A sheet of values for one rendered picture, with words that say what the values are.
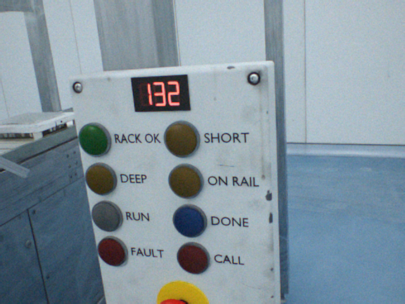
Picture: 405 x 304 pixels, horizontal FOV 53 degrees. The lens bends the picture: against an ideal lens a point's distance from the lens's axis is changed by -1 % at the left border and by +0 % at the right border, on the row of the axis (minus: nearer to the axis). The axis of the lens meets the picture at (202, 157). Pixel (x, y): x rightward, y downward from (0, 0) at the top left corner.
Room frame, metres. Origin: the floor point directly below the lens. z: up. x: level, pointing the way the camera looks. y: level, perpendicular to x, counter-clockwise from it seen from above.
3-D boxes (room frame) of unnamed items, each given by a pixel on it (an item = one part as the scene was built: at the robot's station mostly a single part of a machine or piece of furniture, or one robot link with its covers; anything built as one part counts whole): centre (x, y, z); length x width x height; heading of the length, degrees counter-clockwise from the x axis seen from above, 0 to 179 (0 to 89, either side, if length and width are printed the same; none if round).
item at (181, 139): (0.32, 0.02, 1.01); 0.03 x 0.01 x 0.03; 72
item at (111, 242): (0.34, 0.09, 0.90); 0.03 x 0.01 x 0.03; 72
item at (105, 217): (0.34, 0.09, 0.94); 0.03 x 0.01 x 0.03; 72
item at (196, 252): (0.32, 0.02, 0.90); 0.03 x 0.01 x 0.03; 72
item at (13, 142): (1.39, 0.58, 0.81); 0.24 x 0.24 x 0.02; 72
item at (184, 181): (0.32, 0.02, 0.98); 0.03 x 0.01 x 0.03; 72
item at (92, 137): (0.34, 0.09, 1.01); 0.03 x 0.01 x 0.03; 72
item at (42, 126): (1.39, 0.58, 0.86); 0.25 x 0.24 x 0.02; 72
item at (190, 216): (0.32, 0.02, 0.94); 0.03 x 0.01 x 0.03; 72
